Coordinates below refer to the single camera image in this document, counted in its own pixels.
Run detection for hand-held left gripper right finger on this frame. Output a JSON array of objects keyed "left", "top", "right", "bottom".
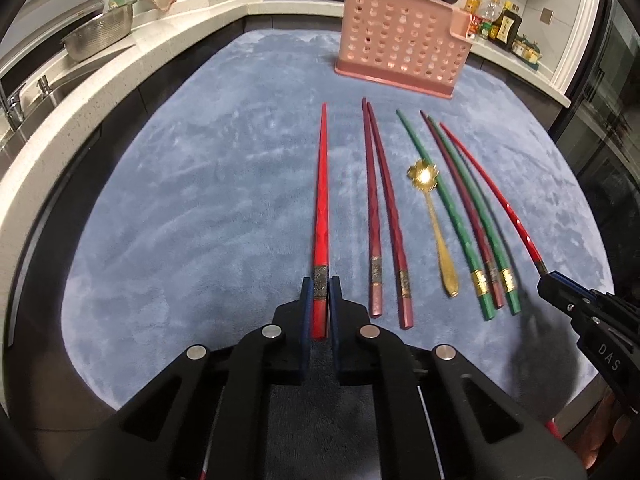
[{"left": 329, "top": 276, "right": 586, "bottom": 480}]

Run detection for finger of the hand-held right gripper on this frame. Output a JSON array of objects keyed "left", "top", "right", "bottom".
[{"left": 536, "top": 270, "right": 608, "bottom": 333}]

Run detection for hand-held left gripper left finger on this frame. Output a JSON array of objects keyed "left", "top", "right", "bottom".
[{"left": 65, "top": 276, "right": 314, "bottom": 480}]

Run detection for red chopstick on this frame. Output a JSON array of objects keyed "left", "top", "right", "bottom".
[
  {"left": 440, "top": 122, "right": 548, "bottom": 276},
  {"left": 311, "top": 103, "right": 332, "bottom": 340}
]

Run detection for green chopstick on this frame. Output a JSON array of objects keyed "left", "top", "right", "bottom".
[
  {"left": 395, "top": 108, "right": 497, "bottom": 322},
  {"left": 428, "top": 116, "right": 522, "bottom": 316}
]

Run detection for maroon chopstick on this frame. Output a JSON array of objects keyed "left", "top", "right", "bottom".
[
  {"left": 361, "top": 97, "right": 385, "bottom": 319},
  {"left": 420, "top": 110, "right": 506, "bottom": 310},
  {"left": 366, "top": 102, "right": 416, "bottom": 331}
]

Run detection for gold spoon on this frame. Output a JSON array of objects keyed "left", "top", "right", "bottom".
[{"left": 406, "top": 159, "right": 462, "bottom": 298}]

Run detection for pink perforated utensil holder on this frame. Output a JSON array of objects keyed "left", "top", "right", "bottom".
[{"left": 334, "top": 0, "right": 476, "bottom": 101}]

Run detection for person's right hand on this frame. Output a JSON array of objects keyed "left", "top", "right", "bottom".
[{"left": 590, "top": 390, "right": 640, "bottom": 471}]

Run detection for blue plush mat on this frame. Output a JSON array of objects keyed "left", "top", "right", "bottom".
[{"left": 60, "top": 29, "right": 616, "bottom": 413}]

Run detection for dark glass door cabinet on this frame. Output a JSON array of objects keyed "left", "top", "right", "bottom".
[{"left": 550, "top": 0, "right": 640, "bottom": 281}]

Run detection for rack of small jars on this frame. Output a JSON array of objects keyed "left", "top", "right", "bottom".
[{"left": 512, "top": 35, "right": 546, "bottom": 66}]

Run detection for dark soy sauce bottle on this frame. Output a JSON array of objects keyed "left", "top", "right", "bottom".
[{"left": 492, "top": 2, "right": 523, "bottom": 51}]

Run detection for steel sink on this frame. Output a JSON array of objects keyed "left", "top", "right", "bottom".
[{"left": 0, "top": 45, "right": 101, "bottom": 161}]

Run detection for steel colander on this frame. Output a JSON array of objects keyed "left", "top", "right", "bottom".
[{"left": 60, "top": 0, "right": 138, "bottom": 63}]

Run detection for chrome faucet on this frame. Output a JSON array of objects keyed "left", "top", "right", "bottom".
[{"left": 0, "top": 75, "right": 53, "bottom": 131}]

